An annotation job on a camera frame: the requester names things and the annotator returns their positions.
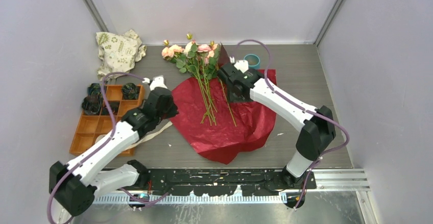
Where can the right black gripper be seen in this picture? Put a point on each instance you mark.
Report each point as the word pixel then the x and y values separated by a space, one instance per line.
pixel 234 99

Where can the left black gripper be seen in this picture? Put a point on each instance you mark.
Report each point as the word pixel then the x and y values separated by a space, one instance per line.
pixel 173 112

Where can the cream printed ribbon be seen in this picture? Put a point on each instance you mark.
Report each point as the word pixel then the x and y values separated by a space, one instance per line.
pixel 150 136

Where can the pink flower bouquet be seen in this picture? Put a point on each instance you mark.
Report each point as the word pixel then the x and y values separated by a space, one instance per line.
pixel 204 92

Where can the dark red wrapping paper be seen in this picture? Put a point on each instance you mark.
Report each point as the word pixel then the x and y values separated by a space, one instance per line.
pixel 222 143

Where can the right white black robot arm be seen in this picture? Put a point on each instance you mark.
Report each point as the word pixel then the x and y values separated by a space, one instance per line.
pixel 315 125

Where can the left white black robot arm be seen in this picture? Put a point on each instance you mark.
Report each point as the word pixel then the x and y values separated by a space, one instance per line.
pixel 76 184

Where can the teal cylindrical vase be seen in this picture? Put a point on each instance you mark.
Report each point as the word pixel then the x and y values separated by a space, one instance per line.
pixel 253 61

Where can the dark rolled item top-right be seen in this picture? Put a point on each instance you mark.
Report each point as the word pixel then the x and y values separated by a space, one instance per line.
pixel 130 91

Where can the dark rolled item top-left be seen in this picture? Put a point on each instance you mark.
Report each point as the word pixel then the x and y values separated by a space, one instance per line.
pixel 95 90

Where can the dark rolled item left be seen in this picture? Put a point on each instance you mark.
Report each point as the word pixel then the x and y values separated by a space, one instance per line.
pixel 91 105

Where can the cream printed cloth bag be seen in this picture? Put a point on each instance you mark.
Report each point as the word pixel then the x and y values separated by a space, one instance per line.
pixel 119 53

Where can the orange compartment tray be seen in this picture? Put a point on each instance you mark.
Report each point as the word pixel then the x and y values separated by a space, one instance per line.
pixel 89 127

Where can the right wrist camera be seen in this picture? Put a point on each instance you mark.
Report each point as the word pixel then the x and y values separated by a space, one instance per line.
pixel 241 65

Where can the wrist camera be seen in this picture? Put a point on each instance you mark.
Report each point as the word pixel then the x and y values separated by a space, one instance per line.
pixel 155 82
pixel 241 65

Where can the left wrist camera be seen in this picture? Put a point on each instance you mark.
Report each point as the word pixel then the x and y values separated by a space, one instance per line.
pixel 155 82

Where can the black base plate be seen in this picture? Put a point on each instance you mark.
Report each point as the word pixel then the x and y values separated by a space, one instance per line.
pixel 215 182

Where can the aluminium rail frame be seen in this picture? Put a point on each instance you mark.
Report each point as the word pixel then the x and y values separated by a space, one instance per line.
pixel 339 180

